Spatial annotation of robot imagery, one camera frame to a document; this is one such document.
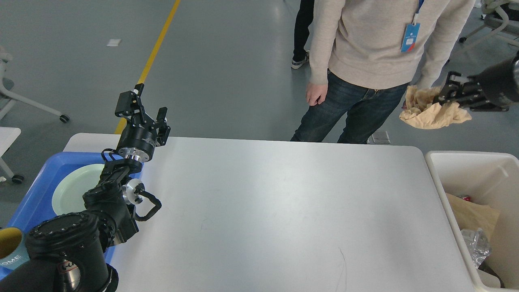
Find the foil tray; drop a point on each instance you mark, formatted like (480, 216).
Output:
(478, 245)

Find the mint green plate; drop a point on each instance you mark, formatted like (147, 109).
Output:
(68, 195)

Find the small white side table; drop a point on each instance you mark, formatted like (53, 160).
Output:
(8, 135)

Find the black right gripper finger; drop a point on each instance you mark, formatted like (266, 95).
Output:
(459, 87)
(473, 102)

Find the person in beige sweater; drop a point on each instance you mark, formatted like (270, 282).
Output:
(365, 53)

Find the white rolling chair base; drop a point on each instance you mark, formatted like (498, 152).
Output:
(12, 97)

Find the person in black trousers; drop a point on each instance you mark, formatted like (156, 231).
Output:
(303, 20)

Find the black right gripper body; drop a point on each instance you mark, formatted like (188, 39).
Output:
(499, 83)

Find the right metal floor plate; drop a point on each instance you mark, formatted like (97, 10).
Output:
(381, 137)

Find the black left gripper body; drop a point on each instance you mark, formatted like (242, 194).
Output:
(138, 141)

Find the teal mug yellow inside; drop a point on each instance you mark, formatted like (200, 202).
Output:
(13, 252)

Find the brown paper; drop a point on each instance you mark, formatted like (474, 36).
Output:
(422, 113)

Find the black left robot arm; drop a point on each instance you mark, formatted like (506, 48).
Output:
(66, 253)

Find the white plastic bin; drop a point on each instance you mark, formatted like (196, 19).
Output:
(489, 179)

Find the brown paper bag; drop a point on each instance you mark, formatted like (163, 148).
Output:
(473, 216)

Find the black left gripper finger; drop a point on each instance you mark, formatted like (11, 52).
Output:
(161, 129)
(130, 107)

